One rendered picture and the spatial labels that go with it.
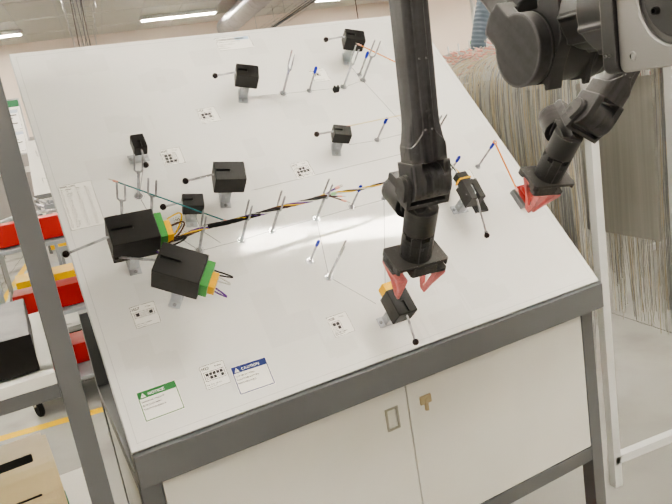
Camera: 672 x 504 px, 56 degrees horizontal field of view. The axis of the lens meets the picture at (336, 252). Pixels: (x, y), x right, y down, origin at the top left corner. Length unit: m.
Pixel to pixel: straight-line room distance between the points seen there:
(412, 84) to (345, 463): 0.82
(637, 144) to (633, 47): 1.83
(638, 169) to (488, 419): 1.17
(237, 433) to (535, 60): 0.87
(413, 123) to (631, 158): 1.54
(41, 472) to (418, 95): 0.95
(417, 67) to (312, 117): 0.74
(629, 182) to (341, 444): 1.51
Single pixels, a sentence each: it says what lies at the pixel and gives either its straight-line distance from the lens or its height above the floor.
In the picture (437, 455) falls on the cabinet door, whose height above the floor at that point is 0.58.
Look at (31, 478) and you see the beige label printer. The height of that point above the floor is 0.84.
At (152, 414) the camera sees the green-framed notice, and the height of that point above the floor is 0.91.
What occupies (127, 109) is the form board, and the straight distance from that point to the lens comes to 1.65.
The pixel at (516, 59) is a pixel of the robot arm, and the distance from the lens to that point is 0.73.
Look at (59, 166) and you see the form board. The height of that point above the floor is 1.37.
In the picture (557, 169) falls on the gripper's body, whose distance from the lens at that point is 1.36.
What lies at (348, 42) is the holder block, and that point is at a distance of 1.85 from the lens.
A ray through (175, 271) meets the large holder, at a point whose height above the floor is 1.16.
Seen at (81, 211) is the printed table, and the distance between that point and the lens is 1.46.
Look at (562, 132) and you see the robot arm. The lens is 1.34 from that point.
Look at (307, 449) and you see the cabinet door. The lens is 1.39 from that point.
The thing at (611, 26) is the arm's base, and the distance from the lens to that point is 0.64.
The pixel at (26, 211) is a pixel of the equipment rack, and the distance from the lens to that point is 1.10.
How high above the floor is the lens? 1.40
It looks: 13 degrees down
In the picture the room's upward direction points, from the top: 9 degrees counter-clockwise
